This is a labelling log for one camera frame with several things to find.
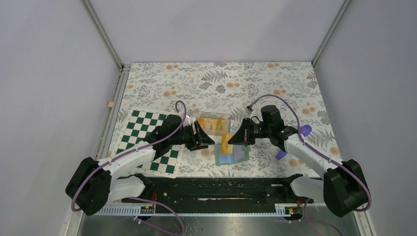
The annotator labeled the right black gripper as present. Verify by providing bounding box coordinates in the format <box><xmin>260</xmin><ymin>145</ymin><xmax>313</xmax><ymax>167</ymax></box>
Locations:
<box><xmin>228</xmin><ymin>118</ymin><xmax>272</xmax><ymax>146</ymax></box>

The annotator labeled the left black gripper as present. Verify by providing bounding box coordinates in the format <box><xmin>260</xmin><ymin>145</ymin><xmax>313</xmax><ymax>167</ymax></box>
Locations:
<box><xmin>170</xmin><ymin>121</ymin><xmax>215</xmax><ymax>151</ymax></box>

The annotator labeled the clear box with orange blocks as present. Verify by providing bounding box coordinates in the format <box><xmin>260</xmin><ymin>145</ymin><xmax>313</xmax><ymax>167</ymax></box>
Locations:
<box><xmin>193</xmin><ymin>112</ymin><xmax>232</xmax><ymax>136</ymax></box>

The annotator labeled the green card holder wallet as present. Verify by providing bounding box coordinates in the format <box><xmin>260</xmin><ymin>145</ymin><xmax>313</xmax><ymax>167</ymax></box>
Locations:
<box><xmin>214</xmin><ymin>144</ymin><xmax>251</xmax><ymax>166</ymax></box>

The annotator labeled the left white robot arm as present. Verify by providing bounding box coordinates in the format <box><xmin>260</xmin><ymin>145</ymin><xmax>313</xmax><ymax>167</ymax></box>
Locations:
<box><xmin>65</xmin><ymin>115</ymin><xmax>215</xmax><ymax>216</ymax></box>

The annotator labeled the floral table mat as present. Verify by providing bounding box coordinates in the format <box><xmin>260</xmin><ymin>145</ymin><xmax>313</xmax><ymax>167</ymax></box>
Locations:
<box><xmin>108</xmin><ymin>62</ymin><xmax>340</xmax><ymax>177</ymax></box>

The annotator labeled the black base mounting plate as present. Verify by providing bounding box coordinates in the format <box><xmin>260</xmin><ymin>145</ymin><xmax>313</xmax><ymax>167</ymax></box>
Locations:
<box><xmin>140</xmin><ymin>177</ymin><xmax>307</xmax><ymax>213</ymax></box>

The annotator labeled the purple cylinder tube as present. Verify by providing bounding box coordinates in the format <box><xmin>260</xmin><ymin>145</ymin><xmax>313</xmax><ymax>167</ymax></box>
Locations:
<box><xmin>275</xmin><ymin>124</ymin><xmax>312</xmax><ymax>160</ymax></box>

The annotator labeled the green white chessboard mat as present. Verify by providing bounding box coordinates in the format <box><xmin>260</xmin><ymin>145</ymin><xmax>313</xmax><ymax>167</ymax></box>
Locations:
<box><xmin>112</xmin><ymin>108</ymin><xmax>184</xmax><ymax>178</ymax></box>

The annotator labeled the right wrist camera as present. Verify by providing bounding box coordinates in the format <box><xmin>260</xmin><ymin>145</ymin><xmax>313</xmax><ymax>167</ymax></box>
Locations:
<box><xmin>245</xmin><ymin>105</ymin><xmax>259</xmax><ymax>117</ymax></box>

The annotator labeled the white slotted cable duct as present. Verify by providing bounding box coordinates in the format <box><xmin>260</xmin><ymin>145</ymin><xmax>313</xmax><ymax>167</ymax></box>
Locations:
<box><xmin>94</xmin><ymin>203</ymin><xmax>291</xmax><ymax>217</ymax></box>

